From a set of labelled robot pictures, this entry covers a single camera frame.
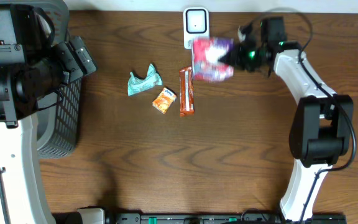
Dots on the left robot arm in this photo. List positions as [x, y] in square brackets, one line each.
[22, 195]

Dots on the small orange tissue pack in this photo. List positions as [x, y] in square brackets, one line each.
[164, 100]

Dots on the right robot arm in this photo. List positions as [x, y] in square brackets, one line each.
[322, 138]

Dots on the mint green packet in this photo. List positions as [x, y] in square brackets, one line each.
[136, 85]

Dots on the orange red bar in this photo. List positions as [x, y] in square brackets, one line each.
[186, 92]

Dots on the red purple snack pack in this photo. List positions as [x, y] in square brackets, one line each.
[206, 53]

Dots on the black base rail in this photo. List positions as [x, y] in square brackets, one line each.
[249, 216]

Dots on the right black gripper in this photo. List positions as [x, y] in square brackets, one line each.
[239, 56]

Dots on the white barcode scanner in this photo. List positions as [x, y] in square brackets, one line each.
[195, 25]

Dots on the grey plastic mesh basket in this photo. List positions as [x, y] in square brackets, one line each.
[57, 118]

